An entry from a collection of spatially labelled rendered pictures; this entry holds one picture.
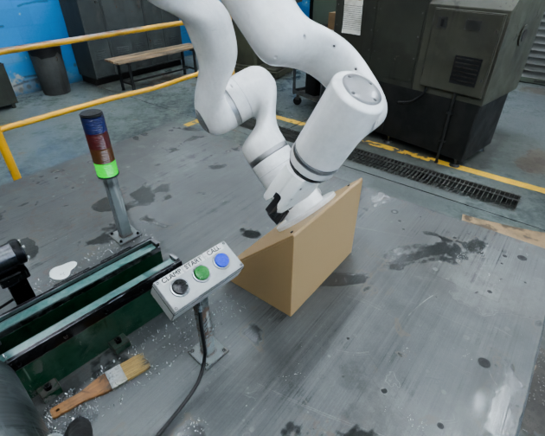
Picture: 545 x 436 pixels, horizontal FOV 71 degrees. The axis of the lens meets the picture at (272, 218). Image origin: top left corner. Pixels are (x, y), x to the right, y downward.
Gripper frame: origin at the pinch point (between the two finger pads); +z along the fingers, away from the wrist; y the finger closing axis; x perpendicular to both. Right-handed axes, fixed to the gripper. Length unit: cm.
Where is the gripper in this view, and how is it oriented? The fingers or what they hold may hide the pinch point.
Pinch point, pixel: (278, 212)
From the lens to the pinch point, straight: 76.1
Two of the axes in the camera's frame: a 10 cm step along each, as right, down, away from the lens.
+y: -6.8, 4.2, -6.0
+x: 6.4, 7.4, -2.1
